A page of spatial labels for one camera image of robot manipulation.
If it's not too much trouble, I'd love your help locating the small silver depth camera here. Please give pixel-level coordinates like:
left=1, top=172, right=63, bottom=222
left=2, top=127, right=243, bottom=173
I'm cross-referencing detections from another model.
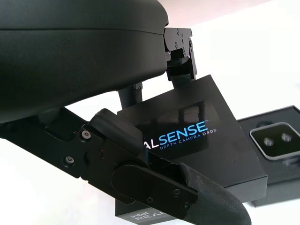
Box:
left=249, top=121, right=300, bottom=161

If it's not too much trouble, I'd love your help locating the black RealSense box lid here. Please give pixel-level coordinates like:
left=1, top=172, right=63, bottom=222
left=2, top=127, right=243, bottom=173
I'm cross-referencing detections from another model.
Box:
left=114, top=74, right=268, bottom=222

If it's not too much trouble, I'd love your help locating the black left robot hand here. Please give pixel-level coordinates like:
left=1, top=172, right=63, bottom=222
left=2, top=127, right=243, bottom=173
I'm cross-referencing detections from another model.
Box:
left=0, top=0, right=253, bottom=225

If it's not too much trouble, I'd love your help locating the black camera box base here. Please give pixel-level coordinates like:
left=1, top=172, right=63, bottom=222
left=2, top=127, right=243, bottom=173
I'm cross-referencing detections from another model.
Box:
left=236, top=105, right=300, bottom=208

